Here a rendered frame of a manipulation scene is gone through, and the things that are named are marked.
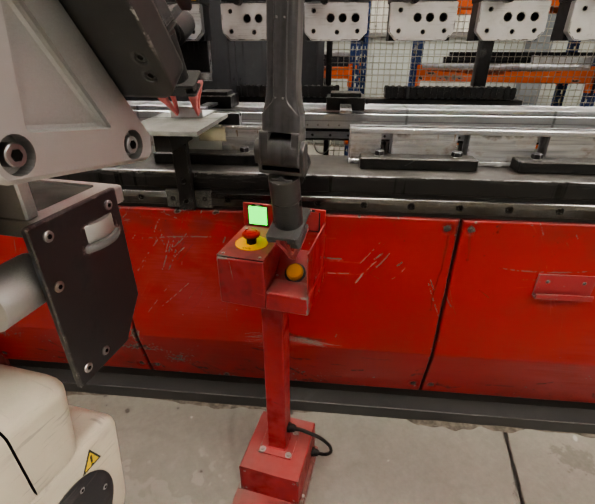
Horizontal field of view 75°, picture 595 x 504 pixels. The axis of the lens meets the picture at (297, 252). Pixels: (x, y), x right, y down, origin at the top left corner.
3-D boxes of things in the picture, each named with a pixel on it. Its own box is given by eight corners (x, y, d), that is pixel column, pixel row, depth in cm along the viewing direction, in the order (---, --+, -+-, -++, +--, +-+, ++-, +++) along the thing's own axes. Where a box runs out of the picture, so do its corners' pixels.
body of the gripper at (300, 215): (311, 215, 81) (309, 184, 76) (298, 247, 74) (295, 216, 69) (281, 212, 82) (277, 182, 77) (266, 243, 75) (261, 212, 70)
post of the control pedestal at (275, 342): (268, 447, 115) (259, 294, 90) (273, 432, 119) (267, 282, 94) (285, 452, 114) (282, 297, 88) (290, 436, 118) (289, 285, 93)
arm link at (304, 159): (252, 143, 65) (303, 147, 63) (271, 114, 73) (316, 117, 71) (258, 202, 73) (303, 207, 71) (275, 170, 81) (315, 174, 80)
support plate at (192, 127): (117, 135, 86) (116, 130, 85) (164, 116, 109) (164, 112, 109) (197, 136, 84) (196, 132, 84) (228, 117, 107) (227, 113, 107)
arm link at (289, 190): (263, 178, 68) (295, 180, 67) (273, 158, 73) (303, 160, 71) (268, 210, 72) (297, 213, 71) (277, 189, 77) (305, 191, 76)
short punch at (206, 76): (175, 81, 105) (169, 41, 101) (177, 80, 107) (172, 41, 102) (211, 81, 104) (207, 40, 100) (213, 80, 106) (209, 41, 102)
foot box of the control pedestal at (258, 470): (230, 508, 111) (226, 482, 106) (260, 433, 132) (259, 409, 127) (298, 528, 106) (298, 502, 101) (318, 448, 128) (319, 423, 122)
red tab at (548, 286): (534, 299, 107) (542, 277, 104) (531, 294, 109) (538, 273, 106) (592, 302, 106) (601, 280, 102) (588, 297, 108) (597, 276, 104)
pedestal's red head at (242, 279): (220, 302, 87) (212, 228, 78) (247, 267, 100) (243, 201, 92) (307, 316, 82) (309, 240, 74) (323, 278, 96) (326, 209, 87)
